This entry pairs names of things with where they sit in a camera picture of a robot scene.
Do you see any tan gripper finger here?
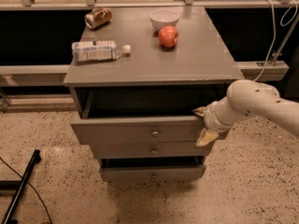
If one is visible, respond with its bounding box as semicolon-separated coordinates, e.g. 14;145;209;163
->
192;106;206;117
196;128;219;147

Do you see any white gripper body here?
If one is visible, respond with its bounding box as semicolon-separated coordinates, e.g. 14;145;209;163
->
204;102;230;133

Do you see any grey top drawer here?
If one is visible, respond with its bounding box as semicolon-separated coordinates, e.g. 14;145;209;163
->
72;84;224;144

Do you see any grey drawer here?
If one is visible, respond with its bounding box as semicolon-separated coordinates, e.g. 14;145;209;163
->
99;165;206;182
90;141;213;159
72;84;224;144

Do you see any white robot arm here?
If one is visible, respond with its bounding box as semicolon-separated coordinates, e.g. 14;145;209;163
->
192;79;299;147

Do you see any grey bottom drawer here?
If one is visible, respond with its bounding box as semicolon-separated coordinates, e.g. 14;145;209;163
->
99;165;206;182

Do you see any grey wooden drawer cabinet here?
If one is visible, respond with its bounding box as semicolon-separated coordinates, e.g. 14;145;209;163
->
64;7;243;169

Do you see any grey middle drawer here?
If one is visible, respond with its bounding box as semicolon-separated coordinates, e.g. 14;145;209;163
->
90;141;213;159

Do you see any metal window railing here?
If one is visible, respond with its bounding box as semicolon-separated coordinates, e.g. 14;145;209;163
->
0;0;299;86

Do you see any red apple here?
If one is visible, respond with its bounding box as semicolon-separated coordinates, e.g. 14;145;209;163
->
158;26;178;48

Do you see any white bowl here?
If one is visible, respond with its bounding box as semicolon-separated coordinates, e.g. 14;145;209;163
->
149;9;179;31

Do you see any clear plastic water bottle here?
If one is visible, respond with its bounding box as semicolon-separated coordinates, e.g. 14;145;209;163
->
72;40;131;62

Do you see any brown soda can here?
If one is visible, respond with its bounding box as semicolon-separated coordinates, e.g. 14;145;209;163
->
85;7;112;29

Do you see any black stand leg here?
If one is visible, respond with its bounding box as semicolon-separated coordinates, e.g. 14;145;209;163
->
1;149;40;224

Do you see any white cable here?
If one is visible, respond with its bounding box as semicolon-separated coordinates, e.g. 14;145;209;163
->
253;0;299;82

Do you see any black floor cable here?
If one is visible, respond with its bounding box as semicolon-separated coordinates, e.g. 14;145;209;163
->
0;158;53;224

